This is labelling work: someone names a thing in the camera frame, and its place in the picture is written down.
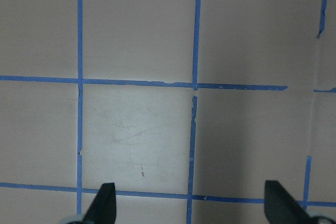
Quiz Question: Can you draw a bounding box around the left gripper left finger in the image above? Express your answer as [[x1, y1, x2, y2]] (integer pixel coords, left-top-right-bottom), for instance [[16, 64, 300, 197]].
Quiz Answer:
[[83, 183, 116, 224]]

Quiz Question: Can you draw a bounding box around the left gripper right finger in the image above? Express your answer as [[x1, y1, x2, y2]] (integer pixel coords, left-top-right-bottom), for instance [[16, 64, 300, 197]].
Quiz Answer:
[[264, 180, 311, 224]]

